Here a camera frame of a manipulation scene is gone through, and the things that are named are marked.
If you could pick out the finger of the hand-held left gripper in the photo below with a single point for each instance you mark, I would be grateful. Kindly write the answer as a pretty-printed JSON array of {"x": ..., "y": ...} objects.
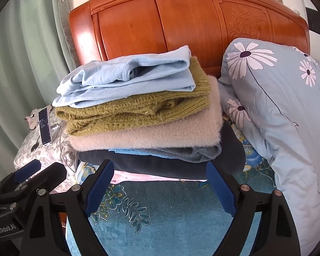
[
  {"x": 28, "y": 169},
  {"x": 50, "y": 174}
]

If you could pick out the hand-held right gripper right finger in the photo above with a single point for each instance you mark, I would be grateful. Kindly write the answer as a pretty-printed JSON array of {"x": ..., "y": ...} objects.
[{"x": 221, "y": 189}]

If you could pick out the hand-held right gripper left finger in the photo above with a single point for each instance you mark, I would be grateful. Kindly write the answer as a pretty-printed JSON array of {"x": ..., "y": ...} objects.
[{"x": 98, "y": 189}]

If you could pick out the light blue printed shirt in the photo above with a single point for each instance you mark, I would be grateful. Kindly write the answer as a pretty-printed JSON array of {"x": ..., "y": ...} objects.
[{"x": 122, "y": 82}]

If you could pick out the grey leaf pattern pillow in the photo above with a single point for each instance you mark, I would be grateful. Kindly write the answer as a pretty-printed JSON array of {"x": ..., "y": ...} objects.
[{"x": 56, "y": 152}]

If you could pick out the grey blue folded garment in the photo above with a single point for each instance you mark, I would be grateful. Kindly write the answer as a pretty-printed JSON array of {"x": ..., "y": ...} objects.
[{"x": 197, "y": 154}]

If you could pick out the smartphone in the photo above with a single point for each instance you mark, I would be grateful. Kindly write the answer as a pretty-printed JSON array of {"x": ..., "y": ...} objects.
[{"x": 44, "y": 126}]

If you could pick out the pink folded garment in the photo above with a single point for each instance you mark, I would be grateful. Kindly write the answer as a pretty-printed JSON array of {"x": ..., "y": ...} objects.
[{"x": 149, "y": 177}]

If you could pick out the dark navy folded garment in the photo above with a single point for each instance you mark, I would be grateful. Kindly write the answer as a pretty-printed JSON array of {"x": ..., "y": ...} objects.
[{"x": 149, "y": 165}]

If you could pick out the teal floral blanket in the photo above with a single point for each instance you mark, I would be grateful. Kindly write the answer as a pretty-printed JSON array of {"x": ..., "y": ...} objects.
[{"x": 162, "y": 213}]

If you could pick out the beige fuzzy sweater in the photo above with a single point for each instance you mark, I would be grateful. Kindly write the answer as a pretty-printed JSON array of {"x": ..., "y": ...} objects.
[{"x": 162, "y": 134}]

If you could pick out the olive green knit sweater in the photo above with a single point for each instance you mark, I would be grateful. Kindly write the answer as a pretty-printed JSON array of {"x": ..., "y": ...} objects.
[{"x": 122, "y": 112}]

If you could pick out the light blue flowered duvet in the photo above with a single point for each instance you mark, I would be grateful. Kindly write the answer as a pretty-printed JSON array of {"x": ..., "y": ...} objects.
[{"x": 277, "y": 112}]

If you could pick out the pale green curtain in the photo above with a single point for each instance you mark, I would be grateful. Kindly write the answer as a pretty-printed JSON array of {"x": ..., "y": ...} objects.
[{"x": 21, "y": 58}]

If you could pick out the orange wooden headboard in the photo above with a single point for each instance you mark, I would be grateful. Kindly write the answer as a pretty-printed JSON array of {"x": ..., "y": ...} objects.
[{"x": 149, "y": 26}]

